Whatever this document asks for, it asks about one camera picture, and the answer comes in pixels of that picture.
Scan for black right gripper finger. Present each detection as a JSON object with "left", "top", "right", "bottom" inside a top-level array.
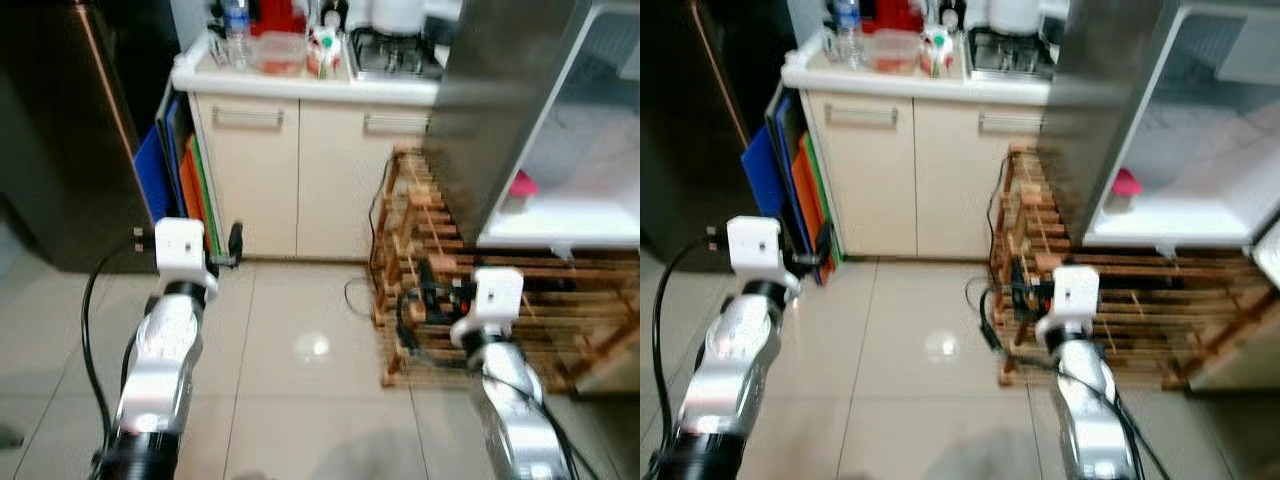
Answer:
[
  {"left": 417, "top": 258, "right": 439, "bottom": 319},
  {"left": 1008, "top": 255, "right": 1031, "bottom": 313}
]

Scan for grey mini fridge door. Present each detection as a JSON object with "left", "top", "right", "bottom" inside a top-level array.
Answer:
[{"left": 1243, "top": 215, "right": 1280, "bottom": 293}]

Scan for grey mini fridge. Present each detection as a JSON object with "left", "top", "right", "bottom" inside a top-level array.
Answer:
[
  {"left": 1038, "top": 0, "right": 1280, "bottom": 251},
  {"left": 425, "top": 0, "right": 641, "bottom": 251}
]

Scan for green board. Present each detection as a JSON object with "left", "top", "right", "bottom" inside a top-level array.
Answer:
[
  {"left": 188, "top": 130, "right": 223, "bottom": 256},
  {"left": 805, "top": 130, "right": 846, "bottom": 266}
]

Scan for cream kitchen cabinet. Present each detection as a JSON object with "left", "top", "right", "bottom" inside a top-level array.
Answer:
[
  {"left": 190, "top": 92, "right": 441, "bottom": 261},
  {"left": 800, "top": 90, "right": 1051, "bottom": 261}
]

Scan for pink lid food container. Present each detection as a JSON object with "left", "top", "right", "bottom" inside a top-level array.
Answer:
[
  {"left": 508, "top": 170, "right": 539, "bottom": 216},
  {"left": 1112, "top": 168, "right": 1144, "bottom": 215}
]

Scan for wooden slatted rack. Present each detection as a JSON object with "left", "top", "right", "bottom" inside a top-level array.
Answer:
[
  {"left": 988, "top": 145, "right": 1280, "bottom": 393},
  {"left": 370, "top": 148, "right": 641, "bottom": 393}
]

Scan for white kitchen countertop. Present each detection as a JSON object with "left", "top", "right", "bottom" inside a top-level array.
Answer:
[
  {"left": 782, "top": 30, "right": 1056, "bottom": 106},
  {"left": 172, "top": 30, "right": 446, "bottom": 106}
]

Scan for clear container red contents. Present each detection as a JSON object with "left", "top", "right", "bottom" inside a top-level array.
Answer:
[
  {"left": 862, "top": 30, "right": 922, "bottom": 75},
  {"left": 252, "top": 32, "right": 309, "bottom": 77}
]

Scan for clear water bottle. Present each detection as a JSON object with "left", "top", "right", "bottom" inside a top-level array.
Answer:
[
  {"left": 224, "top": 0, "right": 252, "bottom": 69},
  {"left": 834, "top": 0, "right": 862, "bottom": 69}
]

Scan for steel gas stove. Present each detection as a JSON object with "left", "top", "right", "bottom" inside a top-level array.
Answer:
[
  {"left": 963, "top": 25, "right": 1059, "bottom": 81},
  {"left": 350, "top": 25, "right": 448, "bottom": 81}
]

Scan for red kitchen container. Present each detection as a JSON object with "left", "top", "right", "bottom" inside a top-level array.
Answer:
[
  {"left": 868, "top": 0, "right": 927, "bottom": 33},
  {"left": 258, "top": 0, "right": 307, "bottom": 36}
]

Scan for white pot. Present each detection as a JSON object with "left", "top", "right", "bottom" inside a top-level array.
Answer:
[
  {"left": 985, "top": 0, "right": 1043, "bottom": 36},
  {"left": 370, "top": 0, "right": 428, "bottom": 36}
]

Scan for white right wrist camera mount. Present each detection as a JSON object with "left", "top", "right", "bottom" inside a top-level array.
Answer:
[
  {"left": 450, "top": 267, "right": 527, "bottom": 347},
  {"left": 1035, "top": 265, "right": 1103, "bottom": 347}
]

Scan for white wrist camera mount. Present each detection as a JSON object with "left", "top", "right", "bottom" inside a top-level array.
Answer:
[
  {"left": 727, "top": 215, "right": 788, "bottom": 301},
  {"left": 450, "top": 267, "right": 527, "bottom": 347},
  {"left": 1035, "top": 265, "right": 1103, "bottom": 347},
  {"left": 155, "top": 217, "right": 219, "bottom": 293}
]

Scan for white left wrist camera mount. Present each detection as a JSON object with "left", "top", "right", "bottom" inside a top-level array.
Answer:
[
  {"left": 155, "top": 217, "right": 219, "bottom": 293},
  {"left": 727, "top": 215, "right": 788, "bottom": 301}
]

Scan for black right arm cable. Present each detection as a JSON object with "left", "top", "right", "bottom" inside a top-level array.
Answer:
[
  {"left": 395, "top": 290, "right": 601, "bottom": 480},
  {"left": 980, "top": 285, "right": 1171, "bottom": 480}
]

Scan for black floor cable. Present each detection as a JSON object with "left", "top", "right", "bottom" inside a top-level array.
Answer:
[
  {"left": 345, "top": 150, "right": 396, "bottom": 321},
  {"left": 965, "top": 150, "right": 1011, "bottom": 321}
]

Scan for metal cabinet handle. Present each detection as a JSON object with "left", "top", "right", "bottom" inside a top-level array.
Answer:
[
  {"left": 212, "top": 106, "right": 286, "bottom": 130},
  {"left": 363, "top": 112, "right": 433, "bottom": 135},
  {"left": 978, "top": 112, "right": 1048, "bottom": 135},
  {"left": 825, "top": 103, "right": 899, "bottom": 129}
]

